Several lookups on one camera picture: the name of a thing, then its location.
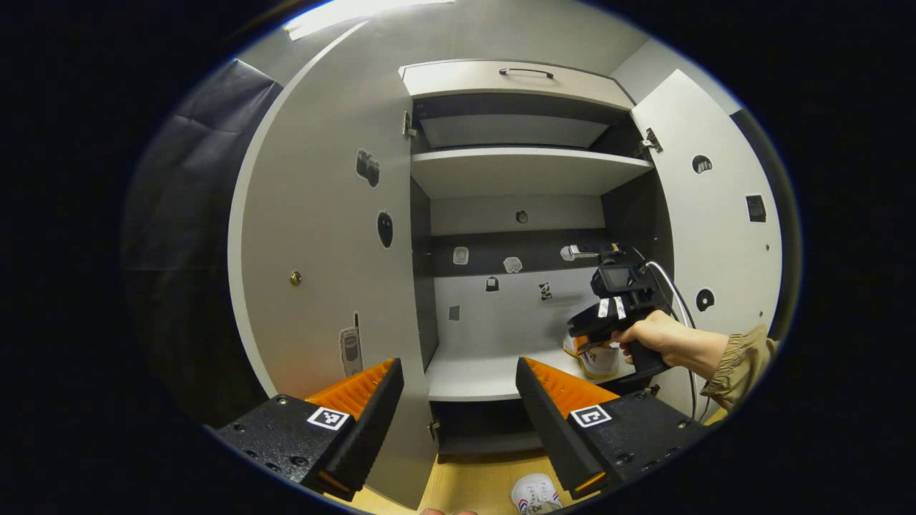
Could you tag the white striped canvas shoe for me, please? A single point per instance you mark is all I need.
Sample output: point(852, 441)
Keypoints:
point(537, 493)
point(597, 365)

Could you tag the white shoe cabinet door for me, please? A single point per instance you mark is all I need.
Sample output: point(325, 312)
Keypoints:
point(723, 250)
point(322, 164)

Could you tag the ceiling light panel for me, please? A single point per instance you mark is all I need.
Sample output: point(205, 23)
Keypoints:
point(358, 13)

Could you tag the black backdrop cloth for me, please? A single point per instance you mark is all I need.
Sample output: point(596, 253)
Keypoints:
point(186, 250)

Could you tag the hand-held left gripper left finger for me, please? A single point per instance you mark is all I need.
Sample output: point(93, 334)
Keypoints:
point(365, 429)

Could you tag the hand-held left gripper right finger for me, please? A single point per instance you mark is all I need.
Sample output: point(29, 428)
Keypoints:
point(554, 422)

